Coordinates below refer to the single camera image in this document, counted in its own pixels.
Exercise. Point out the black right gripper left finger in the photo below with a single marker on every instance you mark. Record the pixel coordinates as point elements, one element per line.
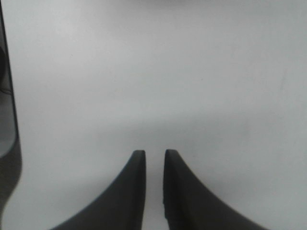
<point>120,206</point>

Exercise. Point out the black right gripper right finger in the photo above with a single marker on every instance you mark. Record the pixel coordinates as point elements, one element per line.
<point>189,205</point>

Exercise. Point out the white microwave oven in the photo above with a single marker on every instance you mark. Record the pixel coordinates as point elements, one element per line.
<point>10,148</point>

